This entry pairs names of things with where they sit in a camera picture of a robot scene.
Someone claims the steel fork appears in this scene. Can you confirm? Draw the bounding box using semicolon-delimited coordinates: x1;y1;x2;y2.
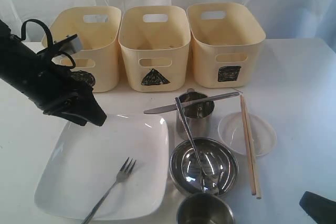
82;157;137;224

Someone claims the cream bin with circle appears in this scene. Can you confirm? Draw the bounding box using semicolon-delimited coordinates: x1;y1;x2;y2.
49;6;121;92

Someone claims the cream bin with square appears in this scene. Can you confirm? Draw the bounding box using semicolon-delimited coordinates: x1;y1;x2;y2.
187;2;266;88

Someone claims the steel cup front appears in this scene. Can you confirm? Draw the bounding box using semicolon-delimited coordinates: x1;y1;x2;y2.
176;193;236;223

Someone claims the cream bin with triangle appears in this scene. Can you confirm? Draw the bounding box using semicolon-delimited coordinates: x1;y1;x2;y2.
119;6;191;92

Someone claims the steel bowl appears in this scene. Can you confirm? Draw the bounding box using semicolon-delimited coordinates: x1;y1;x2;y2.
170;137;239;197

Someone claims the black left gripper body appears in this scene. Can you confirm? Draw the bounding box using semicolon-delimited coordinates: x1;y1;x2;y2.
23;63;93;115

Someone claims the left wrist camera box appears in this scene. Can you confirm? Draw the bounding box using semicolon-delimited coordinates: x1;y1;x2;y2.
54;34;83;55

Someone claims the white square plate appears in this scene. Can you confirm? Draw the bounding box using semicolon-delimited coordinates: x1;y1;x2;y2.
34;114;169;221

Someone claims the steel spoon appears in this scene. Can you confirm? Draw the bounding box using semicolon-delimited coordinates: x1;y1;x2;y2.
175;97;219;195

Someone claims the steel mug rear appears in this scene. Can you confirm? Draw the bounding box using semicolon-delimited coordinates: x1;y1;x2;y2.
179;89;215;137

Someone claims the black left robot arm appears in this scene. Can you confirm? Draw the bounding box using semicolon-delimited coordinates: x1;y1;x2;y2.
1;19;107;126

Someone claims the steel table knife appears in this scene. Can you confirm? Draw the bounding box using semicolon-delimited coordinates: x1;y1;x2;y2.
143;92;240;115

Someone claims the white round bowl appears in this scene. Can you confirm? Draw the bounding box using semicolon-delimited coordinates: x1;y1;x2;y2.
217;112;277;157

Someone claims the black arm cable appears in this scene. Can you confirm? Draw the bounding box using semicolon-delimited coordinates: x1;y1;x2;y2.
20;18;77;71

